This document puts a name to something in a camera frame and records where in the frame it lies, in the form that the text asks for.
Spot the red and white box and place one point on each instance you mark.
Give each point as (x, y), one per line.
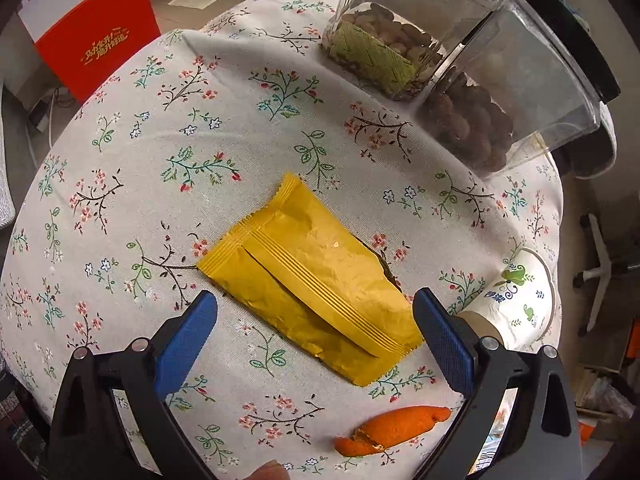
(95, 20)

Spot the clear jar with nuts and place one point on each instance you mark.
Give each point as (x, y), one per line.
(380, 35)

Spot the floral tablecloth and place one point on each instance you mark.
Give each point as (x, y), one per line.
(150, 200)

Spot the printed paper cup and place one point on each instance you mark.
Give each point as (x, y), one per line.
(520, 300)

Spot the clear jar with brown balls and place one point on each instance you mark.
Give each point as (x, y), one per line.
(480, 120)

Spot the yellow snack wrapper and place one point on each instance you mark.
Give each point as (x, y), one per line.
(310, 270)

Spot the grey office chair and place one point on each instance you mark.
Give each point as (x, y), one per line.
(602, 260)

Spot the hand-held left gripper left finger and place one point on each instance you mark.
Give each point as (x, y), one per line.
(186, 340)

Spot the person's left hand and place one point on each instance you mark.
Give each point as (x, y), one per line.
(270, 471)

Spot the orange peel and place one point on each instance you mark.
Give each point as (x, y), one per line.
(395, 427)

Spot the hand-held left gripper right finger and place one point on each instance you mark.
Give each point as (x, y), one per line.
(444, 342)

